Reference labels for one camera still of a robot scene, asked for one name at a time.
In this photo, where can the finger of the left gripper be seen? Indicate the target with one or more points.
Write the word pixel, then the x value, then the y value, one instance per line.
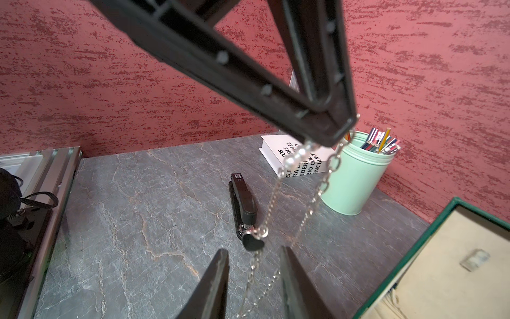
pixel 182 35
pixel 313 33

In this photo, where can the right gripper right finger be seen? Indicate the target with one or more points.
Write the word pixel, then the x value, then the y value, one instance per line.
pixel 299 296

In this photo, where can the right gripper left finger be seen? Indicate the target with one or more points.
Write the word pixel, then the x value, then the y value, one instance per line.
pixel 209 299

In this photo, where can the green jewelry box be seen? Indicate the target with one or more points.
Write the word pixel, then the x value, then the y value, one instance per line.
pixel 459 268

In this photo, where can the black stapler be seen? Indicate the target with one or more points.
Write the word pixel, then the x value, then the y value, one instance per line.
pixel 245 211

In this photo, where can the mint green pencil cup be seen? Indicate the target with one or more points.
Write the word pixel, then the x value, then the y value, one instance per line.
pixel 359 172

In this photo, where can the coloured pencils bundle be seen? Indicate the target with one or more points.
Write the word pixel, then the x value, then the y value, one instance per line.
pixel 381 142

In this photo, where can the left aluminium corner post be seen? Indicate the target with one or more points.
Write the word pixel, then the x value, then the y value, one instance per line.
pixel 293 84

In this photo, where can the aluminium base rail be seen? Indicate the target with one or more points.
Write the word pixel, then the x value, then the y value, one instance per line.
pixel 52 171

